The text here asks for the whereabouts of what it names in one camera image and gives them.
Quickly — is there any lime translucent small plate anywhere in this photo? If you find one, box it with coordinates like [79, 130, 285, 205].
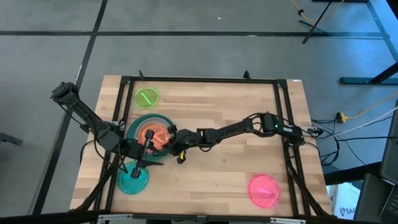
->
[134, 86, 160, 110]

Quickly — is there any magenta medium plate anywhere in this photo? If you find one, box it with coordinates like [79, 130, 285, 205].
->
[134, 120, 174, 156]

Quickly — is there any white cable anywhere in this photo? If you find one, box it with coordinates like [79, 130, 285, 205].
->
[317, 105, 398, 141]

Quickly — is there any black laptop keyboard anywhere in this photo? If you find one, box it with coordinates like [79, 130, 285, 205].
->
[379, 185, 398, 224]

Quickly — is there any black metal table frame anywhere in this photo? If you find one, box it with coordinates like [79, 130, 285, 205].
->
[70, 70, 335, 218]

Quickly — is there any large green plate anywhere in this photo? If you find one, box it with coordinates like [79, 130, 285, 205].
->
[126, 113, 175, 158]

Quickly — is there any teal translucent small plate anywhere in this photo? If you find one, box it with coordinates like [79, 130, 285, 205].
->
[116, 161, 150, 195]

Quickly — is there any silver beam bracket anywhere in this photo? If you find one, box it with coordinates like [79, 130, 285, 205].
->
[96, 213, 133, 224]
[269, 217, 307, 224]

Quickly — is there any black tripod stand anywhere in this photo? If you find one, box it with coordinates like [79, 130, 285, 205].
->
[298, 0, 335, 45]

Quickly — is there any black cable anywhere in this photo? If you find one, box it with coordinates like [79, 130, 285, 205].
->
[340, 139, 367, 166]
[334, 135, 398, 141]

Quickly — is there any dark grey monitor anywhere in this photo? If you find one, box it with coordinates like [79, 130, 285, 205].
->
[379, 99, 398, 186]

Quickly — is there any yellow extension cable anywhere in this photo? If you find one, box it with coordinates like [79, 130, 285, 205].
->
[337, 91, 398, 123]

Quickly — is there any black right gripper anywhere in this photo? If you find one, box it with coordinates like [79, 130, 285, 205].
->
[169, 124, 203, 165]

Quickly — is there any thin yellow cable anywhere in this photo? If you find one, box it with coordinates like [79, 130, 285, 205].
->
[289, 0, 346, 22]

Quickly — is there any dark grey flat panel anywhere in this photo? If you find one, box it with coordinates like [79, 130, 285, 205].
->
[353, 172, 393, 223]

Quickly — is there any grey stand foot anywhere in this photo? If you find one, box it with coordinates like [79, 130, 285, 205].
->
[0, 131, 24, 146]

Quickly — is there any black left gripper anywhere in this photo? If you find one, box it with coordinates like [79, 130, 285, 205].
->
[122, 129, 155, 179]

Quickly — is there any black overhead mount beam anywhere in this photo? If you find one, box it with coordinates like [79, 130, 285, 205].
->
[0, 210, 398, 224]

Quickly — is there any pink translucent small plate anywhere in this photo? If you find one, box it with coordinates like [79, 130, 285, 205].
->
[248, 174, 282, 209]

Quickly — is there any black desk leg frame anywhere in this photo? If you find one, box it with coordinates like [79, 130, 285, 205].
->
[338, 0, 398, 85]

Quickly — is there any black desk foot bar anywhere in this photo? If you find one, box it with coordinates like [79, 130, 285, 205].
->
[323, 161, 383, 187]

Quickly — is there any white cardboard box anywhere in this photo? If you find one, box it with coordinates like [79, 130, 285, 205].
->
[328, 182, 361, 220]

